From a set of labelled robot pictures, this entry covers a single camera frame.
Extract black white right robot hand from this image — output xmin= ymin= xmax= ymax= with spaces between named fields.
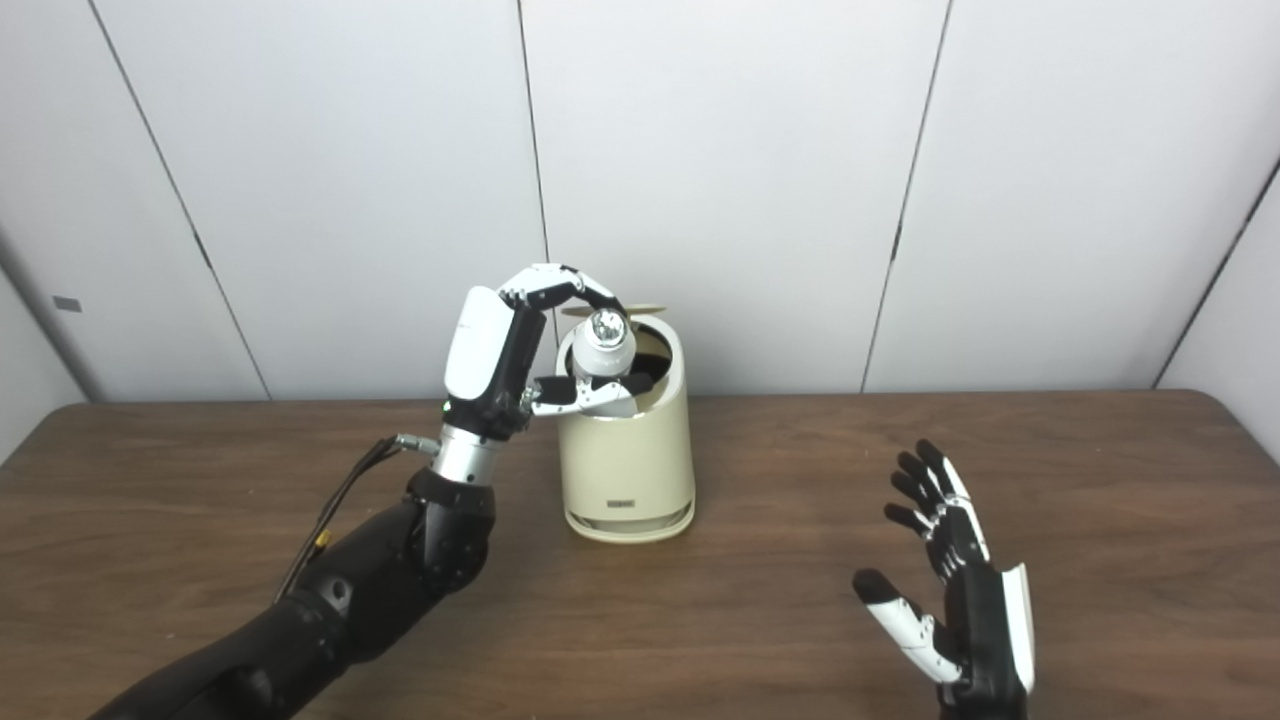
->
xmin=852 ymin=439 xmax=1036 ymax=716

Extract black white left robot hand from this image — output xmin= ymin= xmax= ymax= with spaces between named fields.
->
xmin=443 ymin=263 xmax=656 ymax=441

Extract small white plastic bottle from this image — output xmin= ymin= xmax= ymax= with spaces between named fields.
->
xmin=570 ymin=309 xmax=641 ymax=419

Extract cream round bin lid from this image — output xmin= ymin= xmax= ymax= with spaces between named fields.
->
xmin=560 ymin=302 xmax=666 ymax=321

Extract cream-colored round bin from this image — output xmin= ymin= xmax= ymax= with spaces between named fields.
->
xmin=556 ymin=315 xmax=696 ymax=544

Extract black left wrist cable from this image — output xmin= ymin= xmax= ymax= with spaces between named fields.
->
xmin=272 ymin=433 xmax=441 ymax=606

